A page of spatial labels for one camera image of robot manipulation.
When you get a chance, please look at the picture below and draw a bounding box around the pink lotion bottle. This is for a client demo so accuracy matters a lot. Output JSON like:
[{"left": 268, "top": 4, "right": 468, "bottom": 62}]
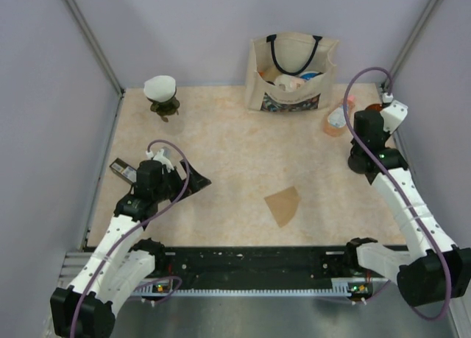
[{"left": 323, "top": 95, "right": 355, "bottom": 137}]

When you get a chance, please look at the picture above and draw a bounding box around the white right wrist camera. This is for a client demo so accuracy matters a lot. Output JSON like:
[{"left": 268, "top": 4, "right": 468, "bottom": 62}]
[{"left": 380, "top": 93, "right": 408, "bottom": 134}]

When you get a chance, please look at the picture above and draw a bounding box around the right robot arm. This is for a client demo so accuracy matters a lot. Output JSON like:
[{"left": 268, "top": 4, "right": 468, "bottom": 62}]
[{"left": 343, "top": 109, "right": 470, "bottom": 308}]

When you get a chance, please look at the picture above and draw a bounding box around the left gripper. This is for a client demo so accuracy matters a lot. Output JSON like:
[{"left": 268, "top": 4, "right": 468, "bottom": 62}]
[{"left": 153, "top": 159, "right": 210, "bottom": 203}]

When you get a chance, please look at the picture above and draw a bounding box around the beige canvas tote bag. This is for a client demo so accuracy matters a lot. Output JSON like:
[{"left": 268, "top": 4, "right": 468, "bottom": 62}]
[{"left": 244, "top": 32, "right": 339, "bottom": 113}]

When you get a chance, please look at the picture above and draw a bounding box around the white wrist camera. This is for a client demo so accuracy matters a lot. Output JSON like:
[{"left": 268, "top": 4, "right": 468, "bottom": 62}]
[
  {"left": 146, "top": 147, "right": 174, "bottom": 172},
  {"left": 380, "top": 93, "right": 408, "bottom": 134}
]

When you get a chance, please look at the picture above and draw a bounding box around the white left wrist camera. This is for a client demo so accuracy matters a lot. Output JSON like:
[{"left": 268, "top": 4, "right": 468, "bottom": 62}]
[{"left": 146, "top": 147, "right": 174, "bottom": 172}]

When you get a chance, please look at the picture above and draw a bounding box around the brown paper coffee filter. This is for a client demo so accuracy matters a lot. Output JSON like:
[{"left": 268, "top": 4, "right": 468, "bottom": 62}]
[{"left": 264, "top": 186, "right": 301, "bottom": 228}]

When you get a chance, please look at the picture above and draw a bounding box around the silver rectangular box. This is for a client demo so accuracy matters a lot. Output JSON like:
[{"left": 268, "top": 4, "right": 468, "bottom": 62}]
[{"left": 110, "top": 158, "right": 137, "bottom": 185}]

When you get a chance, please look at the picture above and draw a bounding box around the clear glass coffee server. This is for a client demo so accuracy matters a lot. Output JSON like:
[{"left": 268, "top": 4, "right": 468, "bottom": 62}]
[{"left": 161, "top": 113, "right": 185, "bottom": 135}]

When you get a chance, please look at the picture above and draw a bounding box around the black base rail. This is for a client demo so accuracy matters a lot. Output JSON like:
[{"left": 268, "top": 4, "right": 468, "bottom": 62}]
[{"left": 147, "top": 246, "right": 369, "bottom": 291}]

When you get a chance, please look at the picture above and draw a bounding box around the olive green coffee dripper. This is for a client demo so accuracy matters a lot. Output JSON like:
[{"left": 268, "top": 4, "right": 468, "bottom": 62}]
[{"left": 148, "top": 93, "right": 180, "bottom": 117}]

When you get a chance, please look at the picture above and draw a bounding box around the white paper coffee filter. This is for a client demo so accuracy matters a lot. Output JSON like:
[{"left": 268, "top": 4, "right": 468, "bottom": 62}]
[{"left": 144, "top": 75, "right": 177, "bottom": 102}]

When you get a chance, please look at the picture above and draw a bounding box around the brown coffee dripper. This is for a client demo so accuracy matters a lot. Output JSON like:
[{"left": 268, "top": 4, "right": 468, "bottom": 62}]
[{"left": 365, "top": 103, "right": 383, "bottom": 112}]

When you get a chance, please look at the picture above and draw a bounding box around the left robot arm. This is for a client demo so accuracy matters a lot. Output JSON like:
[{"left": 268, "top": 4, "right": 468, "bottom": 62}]
[{"left": 50, "top": 157, "right": 211, "bottom": 337}]

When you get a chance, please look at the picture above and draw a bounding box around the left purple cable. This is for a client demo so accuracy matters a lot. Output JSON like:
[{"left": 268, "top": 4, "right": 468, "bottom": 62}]
[{"left": 69, "top": 139, "right": 191, "bottom": 338}]

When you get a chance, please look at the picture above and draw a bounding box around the dark carafe with red lid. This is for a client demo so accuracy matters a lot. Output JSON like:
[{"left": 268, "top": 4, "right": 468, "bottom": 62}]
[{"left": 347, "top": 145, "right": 369, "bottom": 175}]

